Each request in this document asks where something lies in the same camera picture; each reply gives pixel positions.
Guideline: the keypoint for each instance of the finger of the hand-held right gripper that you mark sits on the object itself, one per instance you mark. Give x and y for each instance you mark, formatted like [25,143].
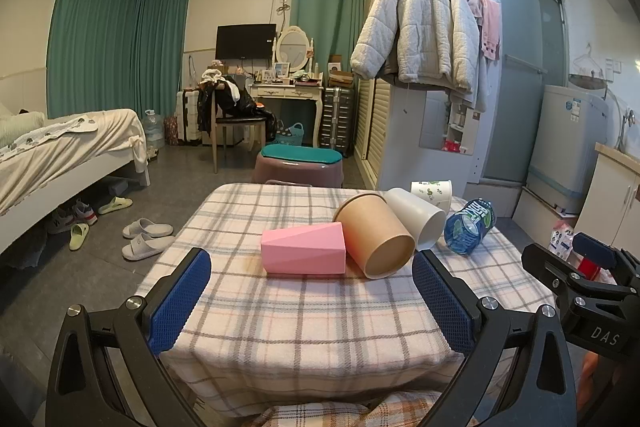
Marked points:
[595,251]
[547,264]

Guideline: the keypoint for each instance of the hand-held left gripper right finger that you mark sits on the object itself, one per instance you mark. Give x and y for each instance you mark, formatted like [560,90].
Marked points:
[442,307]

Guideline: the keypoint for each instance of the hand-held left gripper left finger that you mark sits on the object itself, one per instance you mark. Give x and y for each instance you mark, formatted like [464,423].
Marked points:
[182,302]

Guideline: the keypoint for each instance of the pink faceted cup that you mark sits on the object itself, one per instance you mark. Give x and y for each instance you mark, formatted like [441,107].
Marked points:
[302,249]

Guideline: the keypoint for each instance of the white plastic cup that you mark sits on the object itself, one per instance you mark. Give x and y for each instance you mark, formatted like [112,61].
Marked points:
[417,214]

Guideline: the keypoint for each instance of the brown paper cup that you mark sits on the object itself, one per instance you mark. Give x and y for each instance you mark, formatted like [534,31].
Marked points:
[372,232]

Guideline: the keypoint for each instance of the green printed paper cup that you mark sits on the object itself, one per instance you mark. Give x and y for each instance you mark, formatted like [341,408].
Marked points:
[432,193]

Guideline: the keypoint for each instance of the red and white packet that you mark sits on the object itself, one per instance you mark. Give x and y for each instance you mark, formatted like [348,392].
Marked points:
[561,241]

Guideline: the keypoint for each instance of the white slipper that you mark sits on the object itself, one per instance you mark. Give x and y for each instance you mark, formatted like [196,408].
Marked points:
[147,227]
[147,248]

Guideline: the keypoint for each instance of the white cabinet with wooden top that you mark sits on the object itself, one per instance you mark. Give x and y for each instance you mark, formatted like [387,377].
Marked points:
[612,187]

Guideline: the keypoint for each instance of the blue plastic water bottle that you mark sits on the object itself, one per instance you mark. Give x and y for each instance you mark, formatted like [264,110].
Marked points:
[470,227]

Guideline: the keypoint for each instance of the white washing machine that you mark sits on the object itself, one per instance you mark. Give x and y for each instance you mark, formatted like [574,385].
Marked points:
[565,147]

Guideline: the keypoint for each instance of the green slipper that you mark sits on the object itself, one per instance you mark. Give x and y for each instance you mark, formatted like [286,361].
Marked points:
[79,237]
[115,205]

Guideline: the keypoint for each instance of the plaid tablecloth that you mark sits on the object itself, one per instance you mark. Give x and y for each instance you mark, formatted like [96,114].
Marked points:
[300,327]

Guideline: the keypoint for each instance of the white sneaker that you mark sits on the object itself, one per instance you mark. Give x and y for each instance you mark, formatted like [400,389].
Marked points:
[60,222]
[84,212]

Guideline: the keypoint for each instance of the white bed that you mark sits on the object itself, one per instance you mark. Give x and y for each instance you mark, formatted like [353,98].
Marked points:
[115,179]

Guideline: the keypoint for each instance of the orange plaid cloth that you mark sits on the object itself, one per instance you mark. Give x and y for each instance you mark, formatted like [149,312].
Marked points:
[345,409]

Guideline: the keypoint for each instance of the frosted glass door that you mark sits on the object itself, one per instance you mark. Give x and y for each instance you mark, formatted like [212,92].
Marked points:
[520,107]

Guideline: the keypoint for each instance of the red patterned bag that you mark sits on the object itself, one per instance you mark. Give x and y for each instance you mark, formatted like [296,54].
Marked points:
[171,131]

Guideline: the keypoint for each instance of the clear water jug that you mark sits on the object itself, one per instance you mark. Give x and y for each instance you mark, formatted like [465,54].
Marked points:
[153,127]

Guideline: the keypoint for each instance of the purple stool with teal top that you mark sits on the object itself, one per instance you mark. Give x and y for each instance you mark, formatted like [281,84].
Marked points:
[297,164]

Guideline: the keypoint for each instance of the white wardrobe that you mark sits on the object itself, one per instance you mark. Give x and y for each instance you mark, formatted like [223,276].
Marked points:
[395,132]

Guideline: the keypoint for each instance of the beige suitcase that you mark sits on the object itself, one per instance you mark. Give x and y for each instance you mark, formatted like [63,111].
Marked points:
[187,117]

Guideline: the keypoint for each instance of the cream blanket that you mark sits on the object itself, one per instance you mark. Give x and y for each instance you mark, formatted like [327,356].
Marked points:
[65,157]

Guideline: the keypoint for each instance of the wooden chair with black seat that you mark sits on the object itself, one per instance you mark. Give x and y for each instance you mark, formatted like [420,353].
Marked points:
[235,122]

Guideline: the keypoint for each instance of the blue plastic basket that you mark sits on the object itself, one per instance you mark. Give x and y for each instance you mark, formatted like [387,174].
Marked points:
[290,136]

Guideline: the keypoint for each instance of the black clothes pile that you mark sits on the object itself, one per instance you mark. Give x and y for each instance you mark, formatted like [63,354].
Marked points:
[235,99]

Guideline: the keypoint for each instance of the silver suitcase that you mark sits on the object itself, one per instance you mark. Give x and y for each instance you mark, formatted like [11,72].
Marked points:
[336,117]

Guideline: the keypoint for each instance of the white dressing table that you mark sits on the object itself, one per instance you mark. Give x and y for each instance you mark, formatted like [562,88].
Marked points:
[290,93]

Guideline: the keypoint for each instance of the pale green pillow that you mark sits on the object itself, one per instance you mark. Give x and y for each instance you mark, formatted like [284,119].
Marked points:
[17,127]

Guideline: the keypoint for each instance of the pink towel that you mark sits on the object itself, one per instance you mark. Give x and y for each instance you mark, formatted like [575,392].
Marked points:
[490,24]

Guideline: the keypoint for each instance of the cardboard boxes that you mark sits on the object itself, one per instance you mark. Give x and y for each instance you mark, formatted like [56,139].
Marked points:
[341,74]

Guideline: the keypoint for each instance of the narrow green curtain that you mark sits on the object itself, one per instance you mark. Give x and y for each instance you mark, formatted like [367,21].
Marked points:
[162,47]

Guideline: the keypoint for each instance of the black television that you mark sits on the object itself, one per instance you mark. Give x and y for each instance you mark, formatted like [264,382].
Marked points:
[245,41]

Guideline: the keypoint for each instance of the white puffer jacket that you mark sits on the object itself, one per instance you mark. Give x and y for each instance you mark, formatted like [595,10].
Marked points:
[420,22]

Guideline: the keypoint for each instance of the wide green curtain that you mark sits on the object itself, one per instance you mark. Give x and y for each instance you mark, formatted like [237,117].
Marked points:
[92,42]

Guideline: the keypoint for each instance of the oval white mirror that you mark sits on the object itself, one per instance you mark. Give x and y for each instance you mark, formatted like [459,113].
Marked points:
[294,48]

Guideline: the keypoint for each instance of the green curtain with eyelets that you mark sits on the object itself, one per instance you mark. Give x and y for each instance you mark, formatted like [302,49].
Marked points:
[325,7]

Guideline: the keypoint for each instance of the small picture frame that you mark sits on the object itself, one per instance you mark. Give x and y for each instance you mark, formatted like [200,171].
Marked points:
[281,71]

